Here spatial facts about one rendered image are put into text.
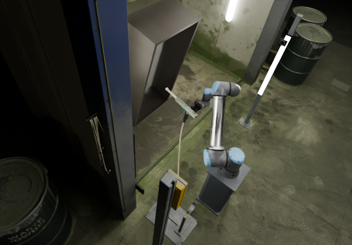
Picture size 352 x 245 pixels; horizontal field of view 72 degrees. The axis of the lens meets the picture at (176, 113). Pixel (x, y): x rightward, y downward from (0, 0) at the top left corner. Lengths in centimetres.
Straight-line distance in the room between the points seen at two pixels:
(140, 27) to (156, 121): 170
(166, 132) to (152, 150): 34
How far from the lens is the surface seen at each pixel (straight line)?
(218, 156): 212
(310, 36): 438
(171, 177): 112
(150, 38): 188
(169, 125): 333
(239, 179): 238
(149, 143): 314
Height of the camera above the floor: 264
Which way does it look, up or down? 48 degrees down
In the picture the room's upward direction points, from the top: 9 degrees clockwise
